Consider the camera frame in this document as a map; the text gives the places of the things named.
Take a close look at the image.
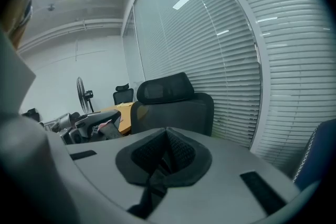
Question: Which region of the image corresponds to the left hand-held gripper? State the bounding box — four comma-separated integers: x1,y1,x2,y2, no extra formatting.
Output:
51,109,123,145

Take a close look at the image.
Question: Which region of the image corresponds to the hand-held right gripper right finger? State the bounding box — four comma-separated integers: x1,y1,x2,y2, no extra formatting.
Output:
147,127,302,221

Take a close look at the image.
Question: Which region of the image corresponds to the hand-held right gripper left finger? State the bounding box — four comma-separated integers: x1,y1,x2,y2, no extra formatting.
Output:
65,127,167,212

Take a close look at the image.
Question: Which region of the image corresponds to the large black office chair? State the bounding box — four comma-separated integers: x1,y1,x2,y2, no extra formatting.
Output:
130,72,215,137

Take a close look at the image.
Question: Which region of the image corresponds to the blue armchair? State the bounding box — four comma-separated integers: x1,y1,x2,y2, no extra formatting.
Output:
292,119,336,191

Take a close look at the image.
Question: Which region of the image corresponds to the round wooden table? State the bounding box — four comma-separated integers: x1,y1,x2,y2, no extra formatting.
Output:
101,103,137,134

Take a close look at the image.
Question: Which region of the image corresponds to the black standing fan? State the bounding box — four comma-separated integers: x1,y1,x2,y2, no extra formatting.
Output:
76,76,95,113

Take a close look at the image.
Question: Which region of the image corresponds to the narrow white venetian blind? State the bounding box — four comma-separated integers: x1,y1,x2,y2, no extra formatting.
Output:
122,6,146,84

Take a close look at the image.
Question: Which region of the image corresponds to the white ceiling pipe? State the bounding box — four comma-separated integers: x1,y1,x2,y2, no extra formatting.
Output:
17,18,124,55

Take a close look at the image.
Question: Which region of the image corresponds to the wide white venetian blind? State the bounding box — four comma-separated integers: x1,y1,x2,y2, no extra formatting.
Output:
133,0,263,150

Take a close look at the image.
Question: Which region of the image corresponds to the person's mustard shirt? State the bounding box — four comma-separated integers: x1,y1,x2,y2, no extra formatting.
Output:
6,0,35,49

